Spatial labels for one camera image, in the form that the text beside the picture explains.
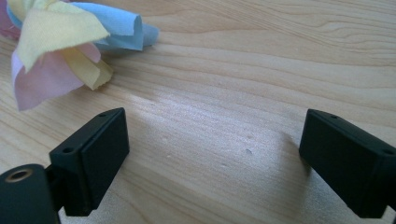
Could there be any blue cloth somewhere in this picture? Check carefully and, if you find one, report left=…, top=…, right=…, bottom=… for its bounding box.
left=6, top=1, right=160, bottom=52

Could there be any yellow cloth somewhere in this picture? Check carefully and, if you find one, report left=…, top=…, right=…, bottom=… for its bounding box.
left=6, top=0, right=114, bottom=91

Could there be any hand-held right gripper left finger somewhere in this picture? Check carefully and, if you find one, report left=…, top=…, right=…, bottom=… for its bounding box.
left=49, top=107, right=131, bottom=217

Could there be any pink cloth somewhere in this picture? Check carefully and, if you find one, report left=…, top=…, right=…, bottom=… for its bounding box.
left=0, top=0, right=103, bottom=112

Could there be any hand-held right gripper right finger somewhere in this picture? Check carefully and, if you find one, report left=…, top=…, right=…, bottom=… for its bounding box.
left=299, top=108, right=396, bottom=218

